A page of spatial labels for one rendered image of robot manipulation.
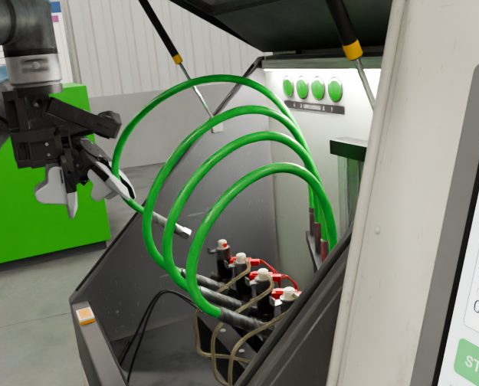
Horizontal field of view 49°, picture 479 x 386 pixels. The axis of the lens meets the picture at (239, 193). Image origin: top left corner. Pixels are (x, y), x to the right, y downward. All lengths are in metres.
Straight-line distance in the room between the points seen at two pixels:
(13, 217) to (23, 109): 3.38
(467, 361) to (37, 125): 0.64
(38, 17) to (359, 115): 0.57
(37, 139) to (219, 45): 6.73
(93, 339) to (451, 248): 0.76
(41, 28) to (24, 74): 0.07
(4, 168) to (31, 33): 3.34
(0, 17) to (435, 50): 0.54
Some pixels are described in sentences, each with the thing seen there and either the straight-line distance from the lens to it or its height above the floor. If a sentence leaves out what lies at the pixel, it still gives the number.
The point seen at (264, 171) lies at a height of 1.32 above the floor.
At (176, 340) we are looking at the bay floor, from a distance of 1.28.
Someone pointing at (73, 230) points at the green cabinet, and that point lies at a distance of 4.26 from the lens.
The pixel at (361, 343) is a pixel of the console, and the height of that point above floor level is 1.13.
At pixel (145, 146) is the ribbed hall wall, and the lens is 7.39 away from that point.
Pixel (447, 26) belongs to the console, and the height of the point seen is 1.48.
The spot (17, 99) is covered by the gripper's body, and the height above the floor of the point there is 1.43.
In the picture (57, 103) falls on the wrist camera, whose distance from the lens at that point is 0.83.
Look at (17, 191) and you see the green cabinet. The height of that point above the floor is 0.60.
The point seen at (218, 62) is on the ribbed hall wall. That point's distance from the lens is 7.48.
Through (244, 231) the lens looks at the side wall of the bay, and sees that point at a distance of 1.34.
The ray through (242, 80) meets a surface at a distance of 0.98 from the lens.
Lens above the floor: 1.48
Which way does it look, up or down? 16 degrees down
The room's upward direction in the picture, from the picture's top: 5 degrees counter-clockwise
